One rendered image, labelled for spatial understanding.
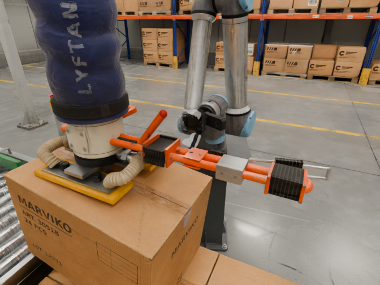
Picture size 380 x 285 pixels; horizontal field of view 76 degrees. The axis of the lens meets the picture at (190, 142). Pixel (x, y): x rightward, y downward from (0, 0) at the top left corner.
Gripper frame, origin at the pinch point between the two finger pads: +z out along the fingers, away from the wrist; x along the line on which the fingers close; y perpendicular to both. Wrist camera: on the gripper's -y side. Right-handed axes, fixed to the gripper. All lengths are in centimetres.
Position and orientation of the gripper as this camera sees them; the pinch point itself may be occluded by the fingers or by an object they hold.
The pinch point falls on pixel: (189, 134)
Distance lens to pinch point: 82.5
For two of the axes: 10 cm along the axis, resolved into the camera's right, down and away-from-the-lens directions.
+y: -9.0, -1.9, 3.8
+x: -0.1, -8.9, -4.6
